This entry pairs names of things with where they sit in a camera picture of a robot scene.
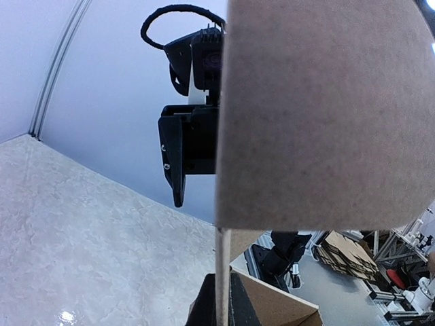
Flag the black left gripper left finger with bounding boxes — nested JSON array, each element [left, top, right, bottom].
[[185, 274, 216, 326]]

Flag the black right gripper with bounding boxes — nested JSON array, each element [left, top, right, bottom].
[[158, 105, 219, 208]]

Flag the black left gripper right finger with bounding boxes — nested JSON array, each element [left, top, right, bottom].
[[228, 272, 261, 326]]

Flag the brown cardboard box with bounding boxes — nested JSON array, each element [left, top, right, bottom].
[[214, 0, 435, 326]]

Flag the stacked flat cardboard sheets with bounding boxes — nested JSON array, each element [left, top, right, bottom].
[[314, 231, 379, 280]]

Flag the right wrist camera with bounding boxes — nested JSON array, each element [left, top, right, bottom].
[[163, 26, 224, 105]]

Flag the right aluminium corner post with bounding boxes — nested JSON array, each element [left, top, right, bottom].
[[29, 0, 92, 141]]

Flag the background aluminium frame equipment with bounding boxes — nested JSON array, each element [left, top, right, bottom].
[[365, 204, 434, 325]]

